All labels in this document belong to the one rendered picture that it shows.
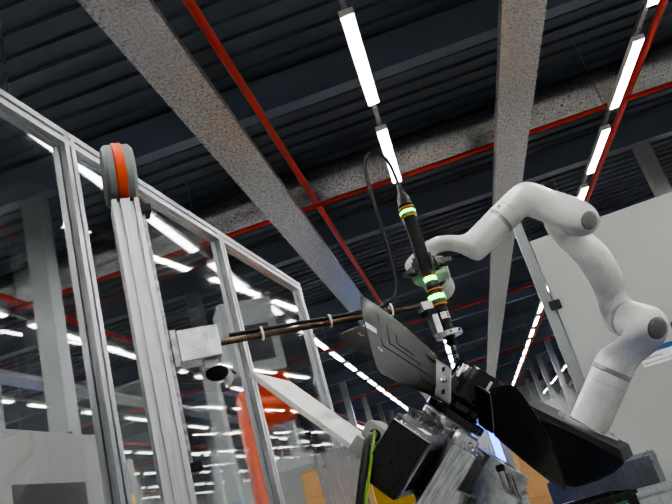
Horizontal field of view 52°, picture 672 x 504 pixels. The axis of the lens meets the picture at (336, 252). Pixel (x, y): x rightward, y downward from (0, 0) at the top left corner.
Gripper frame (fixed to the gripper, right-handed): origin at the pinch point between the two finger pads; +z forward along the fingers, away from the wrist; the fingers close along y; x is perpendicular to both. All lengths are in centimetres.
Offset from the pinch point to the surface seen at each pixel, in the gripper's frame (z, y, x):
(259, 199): -514, 195, 293
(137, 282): 45, 57, 4
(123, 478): 41, 70, -35
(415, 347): 24.4, 5.8, -25.1
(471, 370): 15.3, -3.5, -32.3
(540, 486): -745, 11, -91
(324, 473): 18, 35, -44
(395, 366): 34.1, 9.6, -29.3
